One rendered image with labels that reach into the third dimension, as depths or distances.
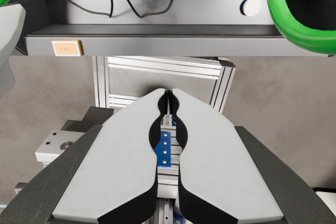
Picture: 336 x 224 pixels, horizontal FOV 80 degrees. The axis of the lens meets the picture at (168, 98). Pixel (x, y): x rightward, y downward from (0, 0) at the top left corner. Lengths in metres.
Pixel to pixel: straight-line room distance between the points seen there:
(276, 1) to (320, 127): 1.98
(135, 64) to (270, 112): 1.17
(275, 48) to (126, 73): 0.96
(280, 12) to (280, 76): 1.50
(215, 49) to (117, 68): 0.92
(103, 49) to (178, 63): 0.81
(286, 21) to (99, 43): 0.34
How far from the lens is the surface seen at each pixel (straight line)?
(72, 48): 0.45
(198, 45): 0.42
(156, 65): 1.21
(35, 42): 0.50
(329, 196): 2.73
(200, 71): 1.24
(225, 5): 0.54
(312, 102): 1.96
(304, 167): 2.49
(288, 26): 0.19
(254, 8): 0.55
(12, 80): 0.19
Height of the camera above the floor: 1.35
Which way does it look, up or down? 59 degrees down
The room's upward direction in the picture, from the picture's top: 179 degrees counter-clockwise
